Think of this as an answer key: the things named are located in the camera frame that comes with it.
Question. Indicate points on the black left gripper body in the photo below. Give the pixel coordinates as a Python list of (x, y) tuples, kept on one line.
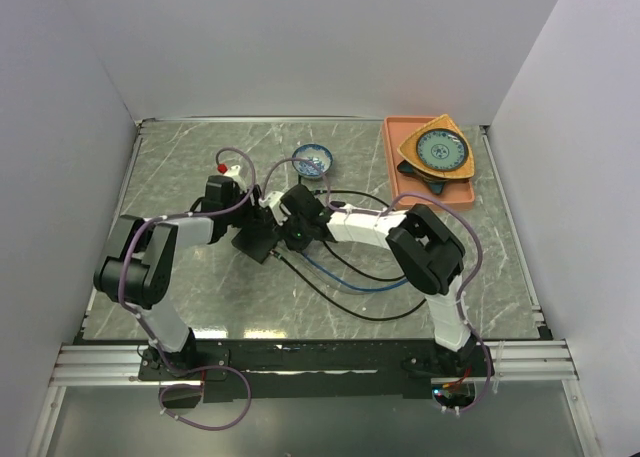
[(250, 215)]

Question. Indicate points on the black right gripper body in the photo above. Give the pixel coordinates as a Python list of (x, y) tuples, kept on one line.
[(295, 234)]

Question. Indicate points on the black network switch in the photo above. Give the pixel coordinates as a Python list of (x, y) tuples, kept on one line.
[(256, 241)]

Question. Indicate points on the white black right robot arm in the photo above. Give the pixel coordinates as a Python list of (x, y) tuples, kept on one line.
[(428, 253)]

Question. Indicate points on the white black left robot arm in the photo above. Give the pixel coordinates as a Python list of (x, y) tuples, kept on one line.
[(136, 263)]

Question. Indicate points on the blue white porcelain bowl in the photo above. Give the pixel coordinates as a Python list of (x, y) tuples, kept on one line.
[(312, 161)]

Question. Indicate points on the yellow triangular woven plate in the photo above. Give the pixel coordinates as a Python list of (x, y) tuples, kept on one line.
[(407, 150)]

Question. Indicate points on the dark blue triangular plate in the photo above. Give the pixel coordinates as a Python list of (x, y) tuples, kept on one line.
[(435, 184)]

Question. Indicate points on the teal round patterned plate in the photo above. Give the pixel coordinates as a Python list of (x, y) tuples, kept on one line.
[(442, 149)]

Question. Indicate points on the pink plastic tray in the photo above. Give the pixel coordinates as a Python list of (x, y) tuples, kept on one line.
[(459, 194)]

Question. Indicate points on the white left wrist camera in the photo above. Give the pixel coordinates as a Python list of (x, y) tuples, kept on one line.
[(235, 172)]

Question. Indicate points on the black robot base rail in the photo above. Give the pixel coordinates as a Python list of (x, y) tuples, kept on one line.
[(228, 369)]

